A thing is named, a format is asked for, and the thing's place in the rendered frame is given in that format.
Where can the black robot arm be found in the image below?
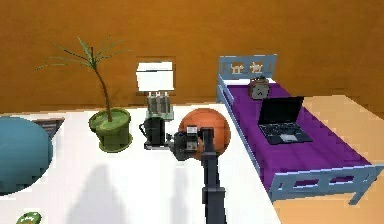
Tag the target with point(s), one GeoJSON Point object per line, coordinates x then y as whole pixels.
{"type": "Point", "coordinates": [210, 186]}

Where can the grey alarm clock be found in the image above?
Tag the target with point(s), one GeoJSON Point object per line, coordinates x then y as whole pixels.
{"type": "Point", "coordinates": [259, 89]}

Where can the teal round ball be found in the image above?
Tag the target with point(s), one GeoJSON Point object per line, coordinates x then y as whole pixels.
{"type": "Point", "coordinates": [21, 155]}

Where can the black mug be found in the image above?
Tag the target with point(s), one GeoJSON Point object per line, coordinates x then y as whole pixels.
{"type": "Point", "coordinates": [154, 130]}

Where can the black laptop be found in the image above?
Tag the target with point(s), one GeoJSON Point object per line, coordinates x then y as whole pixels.
{"type": "Point", "coordinates": [281, 123]}

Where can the blue bed with purple cover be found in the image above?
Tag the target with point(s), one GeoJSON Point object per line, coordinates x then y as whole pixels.
{"type": "Point", "coordinates": [300, 156]}

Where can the house plant in green pot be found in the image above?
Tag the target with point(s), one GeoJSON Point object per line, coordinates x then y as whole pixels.
{"type": "Point", "coordinates": [111, 131]}

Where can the orange basketball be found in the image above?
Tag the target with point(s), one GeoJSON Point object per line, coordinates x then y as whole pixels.
{"type": "Point", "coordinates": [213, 123]}

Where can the dark grey book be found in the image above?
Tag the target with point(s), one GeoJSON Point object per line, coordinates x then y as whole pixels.
{"type": "Point", "coordinates": [50, 126]}

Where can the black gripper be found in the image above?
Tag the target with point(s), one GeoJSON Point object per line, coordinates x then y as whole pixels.
{"type": "Point", "coordinates": [180, 146]}

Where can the white table lamp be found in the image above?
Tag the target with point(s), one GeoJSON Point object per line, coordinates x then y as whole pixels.
{"type": "Point", "coordinates": [155, 80]}

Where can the green round dish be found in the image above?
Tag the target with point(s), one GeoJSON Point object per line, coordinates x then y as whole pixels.
{"type": "Point", "coordinates": [29, 219]}

